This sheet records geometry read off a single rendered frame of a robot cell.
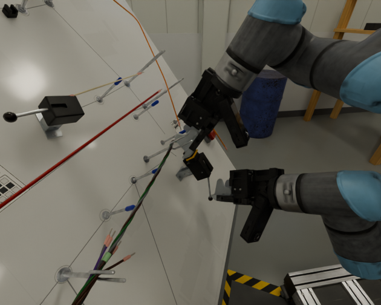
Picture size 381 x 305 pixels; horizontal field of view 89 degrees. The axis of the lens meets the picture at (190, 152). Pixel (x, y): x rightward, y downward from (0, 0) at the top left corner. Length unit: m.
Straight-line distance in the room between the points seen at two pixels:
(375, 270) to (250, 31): 0.43
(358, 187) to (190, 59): 2.77
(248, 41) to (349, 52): 0.14
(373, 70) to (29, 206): 0.47
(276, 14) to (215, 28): 2.58
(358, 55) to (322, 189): 0.19
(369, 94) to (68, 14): 0.58
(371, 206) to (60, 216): 0.45
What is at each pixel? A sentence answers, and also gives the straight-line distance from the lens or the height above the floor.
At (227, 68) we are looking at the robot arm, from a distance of 0.38.
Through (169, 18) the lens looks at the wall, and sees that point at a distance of 2.93.
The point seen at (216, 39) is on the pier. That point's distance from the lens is 2.95.
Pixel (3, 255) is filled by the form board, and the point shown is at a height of 1.23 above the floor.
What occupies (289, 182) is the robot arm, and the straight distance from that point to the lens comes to 0.41.
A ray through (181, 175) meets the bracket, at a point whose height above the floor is 1.11.
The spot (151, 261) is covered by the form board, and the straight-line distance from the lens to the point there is 0.45.
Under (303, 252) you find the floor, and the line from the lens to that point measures 1.87.
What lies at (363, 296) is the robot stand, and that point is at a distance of 1.61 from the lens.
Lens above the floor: 1.47
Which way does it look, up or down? 35 degrees down
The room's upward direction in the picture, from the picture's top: straight up
